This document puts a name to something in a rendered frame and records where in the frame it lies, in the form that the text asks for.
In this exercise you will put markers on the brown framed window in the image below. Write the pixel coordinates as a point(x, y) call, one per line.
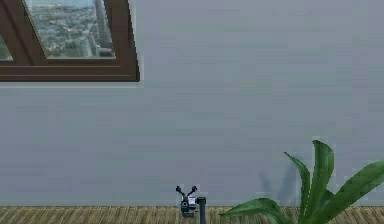
point(71, 40)

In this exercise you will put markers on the green house plant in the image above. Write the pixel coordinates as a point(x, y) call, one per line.
point(318, 193)

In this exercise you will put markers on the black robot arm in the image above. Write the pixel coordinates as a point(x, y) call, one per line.
point(201, 208)

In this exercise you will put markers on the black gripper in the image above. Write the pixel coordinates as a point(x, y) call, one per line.
point(185, 205)

